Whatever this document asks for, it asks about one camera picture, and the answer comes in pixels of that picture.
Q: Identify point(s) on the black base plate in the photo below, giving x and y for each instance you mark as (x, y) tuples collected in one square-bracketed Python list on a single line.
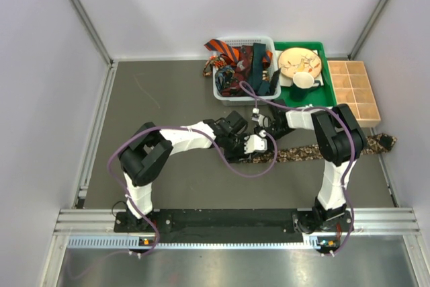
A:
[(228, 225)]

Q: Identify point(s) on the wooden compartment box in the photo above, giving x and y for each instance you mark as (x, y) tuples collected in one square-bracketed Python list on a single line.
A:
[(352, 86)]

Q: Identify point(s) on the dark red patterned tie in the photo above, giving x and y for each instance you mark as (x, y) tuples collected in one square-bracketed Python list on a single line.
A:
[(242, 71)]

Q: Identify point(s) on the blue patterned tie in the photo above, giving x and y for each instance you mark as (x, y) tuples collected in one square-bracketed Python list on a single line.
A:
[(223, 78)]

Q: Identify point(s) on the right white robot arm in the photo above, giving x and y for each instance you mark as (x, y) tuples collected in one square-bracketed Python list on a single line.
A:
[(340, 140)]

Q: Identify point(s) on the orange floral dark tie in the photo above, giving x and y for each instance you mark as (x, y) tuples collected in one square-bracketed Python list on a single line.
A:
[(216, 62)]

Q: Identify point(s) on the green plastic tray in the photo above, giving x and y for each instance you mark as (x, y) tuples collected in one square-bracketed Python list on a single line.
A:
[(324, 95)]

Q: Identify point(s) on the dark green white mug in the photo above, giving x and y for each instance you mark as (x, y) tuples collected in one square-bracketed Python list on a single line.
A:
[(303, 83)]

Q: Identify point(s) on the orange navy striped tie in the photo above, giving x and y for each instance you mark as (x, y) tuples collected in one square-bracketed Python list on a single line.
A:
[(233, 53)]

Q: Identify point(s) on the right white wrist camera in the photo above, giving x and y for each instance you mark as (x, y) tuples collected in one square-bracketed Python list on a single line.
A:
[(258, 119)]

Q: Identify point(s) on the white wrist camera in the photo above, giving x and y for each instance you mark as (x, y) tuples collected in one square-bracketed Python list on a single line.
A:
[(256, 143), (258, 119)]

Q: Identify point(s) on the brown floral tie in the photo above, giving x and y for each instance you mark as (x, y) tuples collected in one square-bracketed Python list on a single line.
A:
[(376, 144)]

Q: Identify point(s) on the white plastic basket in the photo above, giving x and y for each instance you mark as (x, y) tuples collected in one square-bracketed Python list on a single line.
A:
[(267, 73)]

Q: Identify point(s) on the dark teal tie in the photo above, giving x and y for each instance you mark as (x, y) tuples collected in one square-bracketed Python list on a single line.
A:
[(255, 80)]

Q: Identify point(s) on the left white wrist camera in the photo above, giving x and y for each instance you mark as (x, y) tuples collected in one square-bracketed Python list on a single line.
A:
[(256, 143)]

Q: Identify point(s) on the aluminium frame rail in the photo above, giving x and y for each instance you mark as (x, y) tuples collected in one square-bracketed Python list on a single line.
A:
[(105, 229)]

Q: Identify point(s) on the beige floral plate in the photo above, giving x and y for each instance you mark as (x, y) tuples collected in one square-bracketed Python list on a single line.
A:
[(300, 60)]

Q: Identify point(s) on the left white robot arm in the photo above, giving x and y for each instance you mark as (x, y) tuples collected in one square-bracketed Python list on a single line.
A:
[(143, 159)]

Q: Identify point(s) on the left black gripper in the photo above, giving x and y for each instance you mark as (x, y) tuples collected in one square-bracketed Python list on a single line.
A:
[(240, 155)]

